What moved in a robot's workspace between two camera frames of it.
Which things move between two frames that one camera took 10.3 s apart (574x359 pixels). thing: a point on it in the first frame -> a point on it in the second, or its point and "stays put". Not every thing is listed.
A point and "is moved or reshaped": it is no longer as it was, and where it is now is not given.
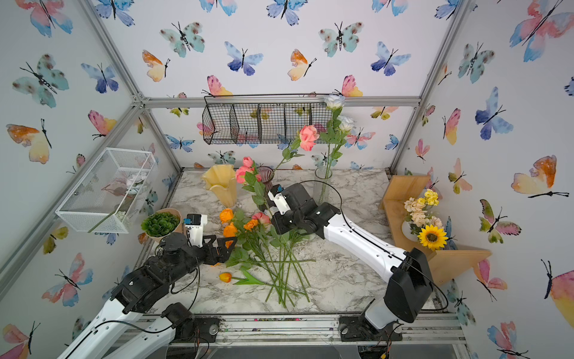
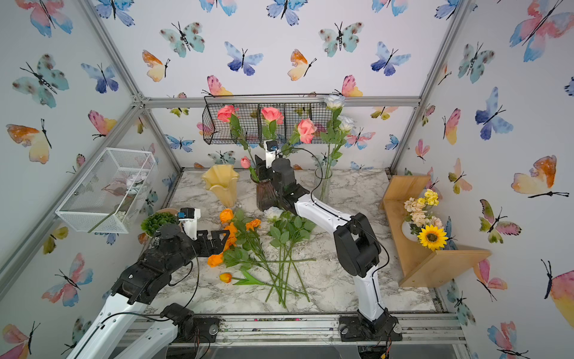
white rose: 345,125 stays put
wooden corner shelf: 445,264 stays put
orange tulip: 247,280 stays put
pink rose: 307,137 is moved or reshaped
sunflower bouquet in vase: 422,224 stays put
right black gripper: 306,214 -> 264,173
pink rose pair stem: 264,198 -> 273,116
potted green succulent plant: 162,223 stays put
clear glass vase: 321,185 stays put
